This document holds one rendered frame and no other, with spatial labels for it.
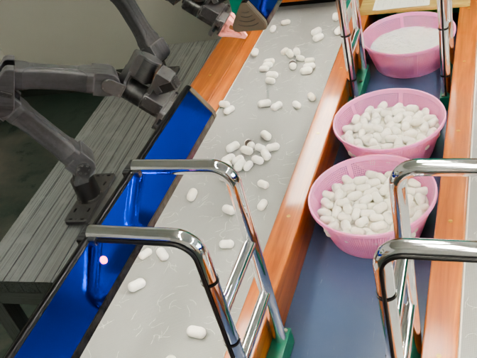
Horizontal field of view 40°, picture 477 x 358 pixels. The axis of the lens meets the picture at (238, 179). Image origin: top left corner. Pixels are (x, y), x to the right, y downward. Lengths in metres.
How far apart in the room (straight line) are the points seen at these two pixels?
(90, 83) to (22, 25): 2.38
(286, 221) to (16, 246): 0.74
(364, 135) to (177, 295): 0.61
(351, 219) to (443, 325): 0.35
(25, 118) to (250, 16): 0.59
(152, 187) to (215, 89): 0.91
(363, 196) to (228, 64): 0.77
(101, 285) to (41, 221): 0.92
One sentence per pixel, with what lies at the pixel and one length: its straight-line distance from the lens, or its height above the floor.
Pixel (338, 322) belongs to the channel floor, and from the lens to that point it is 1.28.
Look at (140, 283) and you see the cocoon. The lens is 1.36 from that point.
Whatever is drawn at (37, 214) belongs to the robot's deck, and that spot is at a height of 0.67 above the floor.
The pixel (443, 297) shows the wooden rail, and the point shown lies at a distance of 1.18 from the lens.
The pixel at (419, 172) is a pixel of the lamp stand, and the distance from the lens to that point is 0.88.
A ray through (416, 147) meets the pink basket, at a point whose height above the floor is 0.75.
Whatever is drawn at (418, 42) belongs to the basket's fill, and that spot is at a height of 0.74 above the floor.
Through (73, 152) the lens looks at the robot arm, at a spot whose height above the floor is 0.84.
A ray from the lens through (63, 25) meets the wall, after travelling 3.83.
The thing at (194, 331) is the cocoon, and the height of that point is 0.76.
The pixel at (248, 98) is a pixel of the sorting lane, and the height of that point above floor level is 0.74.
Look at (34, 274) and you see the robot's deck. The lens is 1.65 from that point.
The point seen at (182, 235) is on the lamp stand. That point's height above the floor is 1.12.
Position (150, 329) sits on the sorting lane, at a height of 0.74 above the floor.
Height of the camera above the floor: 1.65
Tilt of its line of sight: 36 degrees down
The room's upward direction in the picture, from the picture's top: 16 degrees counter-clockwise
